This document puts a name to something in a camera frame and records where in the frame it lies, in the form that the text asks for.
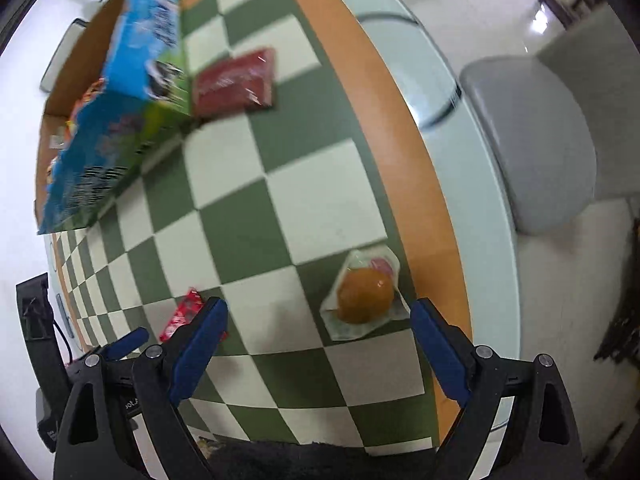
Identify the white chair with blue cushion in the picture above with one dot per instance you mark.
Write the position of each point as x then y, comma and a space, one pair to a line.
61, 54

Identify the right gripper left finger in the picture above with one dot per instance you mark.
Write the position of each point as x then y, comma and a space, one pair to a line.
167, 374

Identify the grey chair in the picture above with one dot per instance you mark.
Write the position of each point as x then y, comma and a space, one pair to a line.
563, 123

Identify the dark red snack packet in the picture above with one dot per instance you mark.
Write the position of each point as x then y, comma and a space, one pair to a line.
235, 85

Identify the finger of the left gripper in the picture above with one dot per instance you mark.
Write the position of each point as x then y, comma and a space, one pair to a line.
123, 346

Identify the egg yolk pastry packet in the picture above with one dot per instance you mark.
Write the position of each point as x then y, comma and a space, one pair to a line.
365, 295

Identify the checkered table mat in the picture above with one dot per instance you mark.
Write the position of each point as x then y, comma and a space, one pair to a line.
260, 209

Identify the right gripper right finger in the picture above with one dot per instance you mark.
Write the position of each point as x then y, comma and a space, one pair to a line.
471, 376

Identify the cardboard box with blue print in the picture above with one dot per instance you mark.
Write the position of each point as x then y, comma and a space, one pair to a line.
123, 90

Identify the small red candy wrapper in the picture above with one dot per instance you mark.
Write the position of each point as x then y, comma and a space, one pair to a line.
187, 309

